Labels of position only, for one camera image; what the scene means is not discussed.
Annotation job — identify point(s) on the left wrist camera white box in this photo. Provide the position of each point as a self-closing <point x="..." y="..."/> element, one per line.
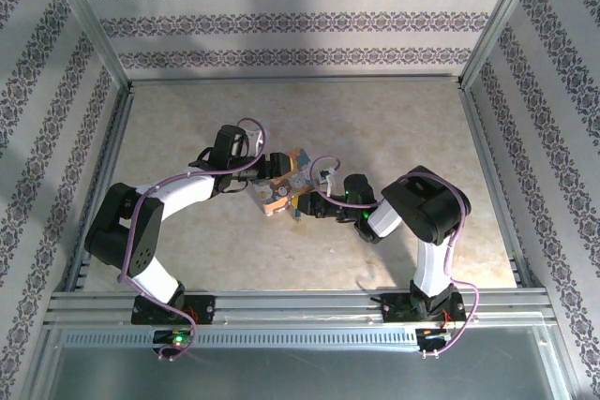
<point x="250" y="137"/>

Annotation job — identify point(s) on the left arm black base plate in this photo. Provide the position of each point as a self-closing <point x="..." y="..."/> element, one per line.
<point x="206" y="308"/>

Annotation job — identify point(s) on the orange LOVE printed tin box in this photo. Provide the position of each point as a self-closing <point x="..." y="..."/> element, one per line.
<point x="286" y="191"/>

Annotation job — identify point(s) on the aluminium rail carrying arm bases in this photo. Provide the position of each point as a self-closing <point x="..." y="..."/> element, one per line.
<point x="300" y="308"/>

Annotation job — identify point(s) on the aluminium corner post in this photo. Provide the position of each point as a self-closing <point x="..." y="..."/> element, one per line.
<point x="501" y="20"/>
<point x="84" y="20"/>

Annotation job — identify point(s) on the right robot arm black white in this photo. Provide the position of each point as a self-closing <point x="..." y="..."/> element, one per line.
<point x="422" y="203"/>

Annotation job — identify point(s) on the aluminium side rail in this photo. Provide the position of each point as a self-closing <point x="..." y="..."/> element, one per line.
<point x="497" y="175"/>
<point x="105" y="137"/>

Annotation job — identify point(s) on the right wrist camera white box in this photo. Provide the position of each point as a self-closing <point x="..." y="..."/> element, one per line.
<point x="328" y="180"/>

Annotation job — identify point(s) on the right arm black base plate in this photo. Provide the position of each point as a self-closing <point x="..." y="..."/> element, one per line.
<point x="394" y="311"/>

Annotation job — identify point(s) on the grey metal sheet panel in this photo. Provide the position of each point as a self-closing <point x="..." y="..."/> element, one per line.
<point x="300" y="374"/>

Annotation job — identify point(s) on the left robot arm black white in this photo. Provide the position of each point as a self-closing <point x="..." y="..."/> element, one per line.
<point x="140" y="231"/>

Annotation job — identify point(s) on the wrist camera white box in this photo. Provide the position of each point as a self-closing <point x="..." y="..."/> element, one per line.
<point x="328" y="180"/>
<point x="250" y="137"/>

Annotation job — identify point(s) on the aluminium rail under patterned wall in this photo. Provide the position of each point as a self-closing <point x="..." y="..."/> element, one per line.
<point x="295" y="79"/>

